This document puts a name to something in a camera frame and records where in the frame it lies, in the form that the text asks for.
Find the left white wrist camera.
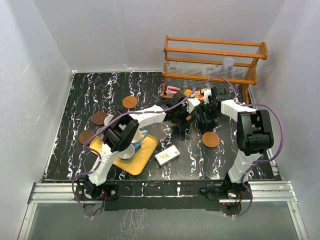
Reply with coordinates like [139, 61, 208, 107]
[186, 97, 201, 114]

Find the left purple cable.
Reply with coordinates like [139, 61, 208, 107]
[71, 87, 197, 221]

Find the white yellow box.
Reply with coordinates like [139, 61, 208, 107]
[155, 145, 181, 167]

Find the dark wooden coaster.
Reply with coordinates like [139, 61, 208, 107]
[92, 111, 108, 126]
[78, 129, 95, 145]

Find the purple cable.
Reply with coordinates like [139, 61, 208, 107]
[71, 87, 197, 221]
[203, 76, 285, 218]

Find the light wooden coaster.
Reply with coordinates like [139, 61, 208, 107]
[122, 96, 139, 109]
[202, 131, 220, 148]

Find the blue mug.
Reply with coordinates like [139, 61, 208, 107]
[131, 129, 149, 152]

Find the dark wooden coaster lower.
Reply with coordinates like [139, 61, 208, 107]
[78, 129, 95, 145]

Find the dark wooden coaster upper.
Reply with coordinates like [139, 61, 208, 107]
[92, 111, 108, 126]

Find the brown white cup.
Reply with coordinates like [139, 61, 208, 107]
[104, 115, 114, 126]

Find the orange wooden shelf rack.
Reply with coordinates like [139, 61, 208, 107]
[161, 36, 269, 103]

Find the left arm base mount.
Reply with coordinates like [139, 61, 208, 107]
[71, 173, 120, 221]

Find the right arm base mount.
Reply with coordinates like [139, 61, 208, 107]
[199, 173, 253, 219]

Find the clear plastic cup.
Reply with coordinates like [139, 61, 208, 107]
[221, 57, 235, 72]

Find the red white box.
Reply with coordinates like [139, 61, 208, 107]
[165, 85, 180, 96]

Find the yellow grey sponge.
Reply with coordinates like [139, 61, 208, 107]
[184, 89, 192, 96]

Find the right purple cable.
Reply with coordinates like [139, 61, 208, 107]
[203, 76, 285, 218]

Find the yellow tray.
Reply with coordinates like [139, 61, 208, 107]
[89, 135, 158, 176]

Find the grey cup white inside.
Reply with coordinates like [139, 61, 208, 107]
[117, 144, 135, 163]

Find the orange snack packet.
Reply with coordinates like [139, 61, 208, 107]
[194, 90, 205, 102]

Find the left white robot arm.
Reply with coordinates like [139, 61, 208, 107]
[77, 92, 201, 200]

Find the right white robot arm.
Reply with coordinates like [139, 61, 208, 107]
[195, 87, 274, 199]

